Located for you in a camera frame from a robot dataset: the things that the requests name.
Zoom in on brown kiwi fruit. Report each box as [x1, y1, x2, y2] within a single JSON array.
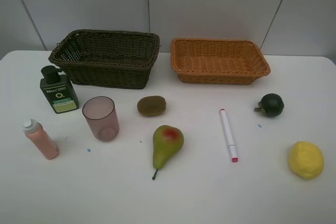
[[137, 95, 166, 116]]

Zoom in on green pear red blush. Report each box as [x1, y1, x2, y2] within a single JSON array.
[[152, 125, 184, 180]]

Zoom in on white marker pink caps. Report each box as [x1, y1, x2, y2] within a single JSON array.
[[219, 109, 238, 163]]

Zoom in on dark green mangosteen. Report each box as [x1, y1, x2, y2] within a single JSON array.
[[254, 93, 284, 118]]

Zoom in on yellow lemon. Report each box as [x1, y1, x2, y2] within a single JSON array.
[[288, 141, 324, 180]]

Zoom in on orange wicker basket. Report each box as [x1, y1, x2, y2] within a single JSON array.
[[171, 38, 270, 85]]

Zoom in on translucent pink plastic cup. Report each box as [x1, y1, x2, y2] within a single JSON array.
[[82, 96, 120, 142]]

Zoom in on dark brown wicker basket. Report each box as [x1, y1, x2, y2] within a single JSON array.
[[48, 29, 160, 89]]

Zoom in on dark green pump bottle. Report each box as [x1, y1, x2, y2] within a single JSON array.
[[40, 66, 79, 114]]

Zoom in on pink bottle white cap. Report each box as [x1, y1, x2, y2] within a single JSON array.
[[23, 119, 59, 160]]

